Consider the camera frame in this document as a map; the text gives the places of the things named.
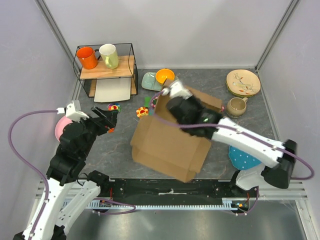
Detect green double flower toy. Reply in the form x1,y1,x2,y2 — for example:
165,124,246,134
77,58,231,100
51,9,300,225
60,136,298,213
150,97,158,108

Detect orange yellow flower toy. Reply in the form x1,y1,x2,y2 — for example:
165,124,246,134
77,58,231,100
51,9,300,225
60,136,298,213
136,106,149,119

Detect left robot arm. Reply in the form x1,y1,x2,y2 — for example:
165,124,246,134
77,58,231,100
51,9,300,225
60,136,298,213
8,107,118,240

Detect orange bowl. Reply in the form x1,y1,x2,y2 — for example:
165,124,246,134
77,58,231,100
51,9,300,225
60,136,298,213
155,68,175,84

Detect brown cardboard box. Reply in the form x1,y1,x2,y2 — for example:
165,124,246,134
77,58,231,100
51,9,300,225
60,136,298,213
130,95,212,183

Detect beige floral plate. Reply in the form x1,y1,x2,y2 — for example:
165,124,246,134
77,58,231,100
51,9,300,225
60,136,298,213
226,69,261,88

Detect orange mug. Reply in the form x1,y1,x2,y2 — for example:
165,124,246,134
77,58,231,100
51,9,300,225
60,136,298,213
76,46,98,70

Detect brown ceramic cup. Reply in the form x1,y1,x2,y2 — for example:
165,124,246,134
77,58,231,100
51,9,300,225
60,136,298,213
226,97,248,118

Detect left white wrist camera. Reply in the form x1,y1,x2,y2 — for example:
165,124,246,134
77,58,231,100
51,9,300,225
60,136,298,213
56,100,89,122

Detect green bone toy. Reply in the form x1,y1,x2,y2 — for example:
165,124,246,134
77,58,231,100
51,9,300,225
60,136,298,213
143,96,151,108

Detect white square plate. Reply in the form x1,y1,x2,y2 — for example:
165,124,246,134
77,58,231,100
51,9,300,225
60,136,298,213
93,77,131,103

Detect green plate under floral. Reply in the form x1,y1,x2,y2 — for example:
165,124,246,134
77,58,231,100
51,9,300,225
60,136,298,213
226,84,261,98

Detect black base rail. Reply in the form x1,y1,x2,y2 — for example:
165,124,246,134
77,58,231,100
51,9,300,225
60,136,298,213
99,178,256,206

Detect rainbow flower toy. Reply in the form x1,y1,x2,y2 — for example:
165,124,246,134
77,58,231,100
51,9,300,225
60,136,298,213
107,103,121,112

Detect pale green tray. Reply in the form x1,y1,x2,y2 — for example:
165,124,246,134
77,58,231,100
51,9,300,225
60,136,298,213
141,72,162,92

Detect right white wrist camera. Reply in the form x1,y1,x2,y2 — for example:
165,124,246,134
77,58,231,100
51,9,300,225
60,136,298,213
161,80,193,100

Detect black wire wooden shelf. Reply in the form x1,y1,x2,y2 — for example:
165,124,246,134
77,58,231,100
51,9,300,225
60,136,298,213
72,42,139,98

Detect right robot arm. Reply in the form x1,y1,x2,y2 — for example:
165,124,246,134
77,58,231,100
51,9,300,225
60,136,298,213
166,96,297,197

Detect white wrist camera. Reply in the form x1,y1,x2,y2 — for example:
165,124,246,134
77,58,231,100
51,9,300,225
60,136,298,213
161,80,193,100
56,100,89,122

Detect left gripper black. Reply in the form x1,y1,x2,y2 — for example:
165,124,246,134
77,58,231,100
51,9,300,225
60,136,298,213
74,105,119,158

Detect blue polka dot plate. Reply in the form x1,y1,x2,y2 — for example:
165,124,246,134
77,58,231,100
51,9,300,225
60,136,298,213
228,146,261,170

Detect pale green mug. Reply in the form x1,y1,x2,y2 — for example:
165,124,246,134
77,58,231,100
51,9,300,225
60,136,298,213
99,43,119,70

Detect pink plate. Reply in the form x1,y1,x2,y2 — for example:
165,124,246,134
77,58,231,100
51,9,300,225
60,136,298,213
54,116,73,141

